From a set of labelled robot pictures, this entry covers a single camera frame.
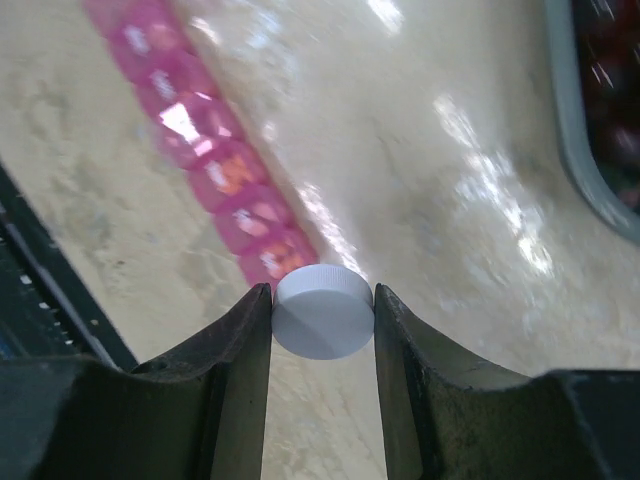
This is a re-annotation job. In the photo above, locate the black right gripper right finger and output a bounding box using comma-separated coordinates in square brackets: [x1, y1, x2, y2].
[374, 284, 639, 479]

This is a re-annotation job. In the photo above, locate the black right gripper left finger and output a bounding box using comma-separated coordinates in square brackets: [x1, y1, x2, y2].
[1, 284, 272, 479]

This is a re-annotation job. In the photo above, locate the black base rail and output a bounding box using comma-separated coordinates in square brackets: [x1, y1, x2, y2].
[1, 170, 138, 371]

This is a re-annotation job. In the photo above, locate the white bottle cap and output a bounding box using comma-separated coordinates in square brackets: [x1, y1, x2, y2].
[271, 264, 374, 360]

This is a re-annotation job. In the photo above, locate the grey fruit tray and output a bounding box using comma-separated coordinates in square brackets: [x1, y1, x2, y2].
[543, 1, 639, 243]

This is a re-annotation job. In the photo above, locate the pink weekly pill organizer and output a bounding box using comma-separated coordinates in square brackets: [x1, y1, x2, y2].
[82, 1, 318, 285]

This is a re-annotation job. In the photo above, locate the dark purple grape bunch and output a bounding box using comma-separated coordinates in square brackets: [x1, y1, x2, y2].
[571, 0, 639, 213]

